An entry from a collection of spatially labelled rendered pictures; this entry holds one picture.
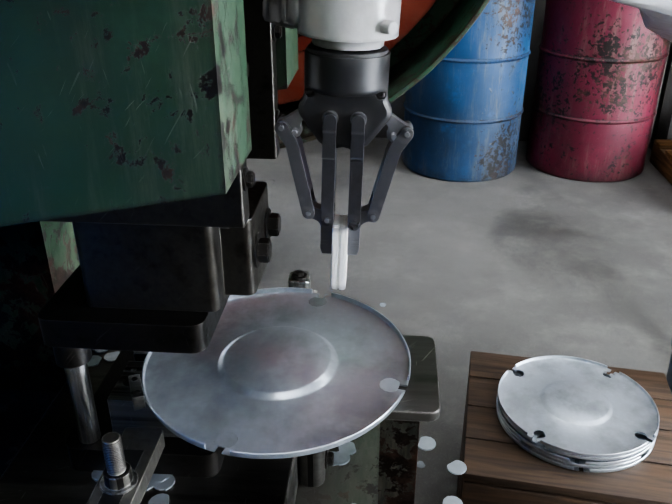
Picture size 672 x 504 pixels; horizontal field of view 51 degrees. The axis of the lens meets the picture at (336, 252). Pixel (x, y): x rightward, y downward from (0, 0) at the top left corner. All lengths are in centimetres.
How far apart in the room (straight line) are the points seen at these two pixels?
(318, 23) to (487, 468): 91
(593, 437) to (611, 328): 111
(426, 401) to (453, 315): 165
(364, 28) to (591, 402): 99
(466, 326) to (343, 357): 156
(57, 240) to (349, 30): 50
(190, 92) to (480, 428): 104
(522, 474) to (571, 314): 123
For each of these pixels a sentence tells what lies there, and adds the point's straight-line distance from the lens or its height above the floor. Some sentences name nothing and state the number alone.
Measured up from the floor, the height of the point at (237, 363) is 79.
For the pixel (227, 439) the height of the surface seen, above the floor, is 78.
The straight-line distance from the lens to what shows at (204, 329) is 67.
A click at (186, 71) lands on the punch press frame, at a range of 46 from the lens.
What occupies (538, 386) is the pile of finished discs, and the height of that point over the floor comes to 39.
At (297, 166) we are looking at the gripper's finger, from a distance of 66.
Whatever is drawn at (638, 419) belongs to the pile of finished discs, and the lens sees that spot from 143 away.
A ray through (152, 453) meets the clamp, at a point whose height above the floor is 76.
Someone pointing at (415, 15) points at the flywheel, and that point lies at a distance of 97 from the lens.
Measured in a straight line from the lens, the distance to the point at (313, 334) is 81.
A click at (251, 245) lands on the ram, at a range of 67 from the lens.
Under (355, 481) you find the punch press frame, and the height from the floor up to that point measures 64.
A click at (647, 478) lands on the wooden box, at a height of 35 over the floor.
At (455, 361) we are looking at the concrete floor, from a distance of 216.
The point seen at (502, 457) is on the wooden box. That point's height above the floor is 35.
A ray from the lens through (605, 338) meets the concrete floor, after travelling 239.
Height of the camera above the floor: 124
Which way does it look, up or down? 27 degrees down
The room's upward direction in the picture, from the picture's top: straight up
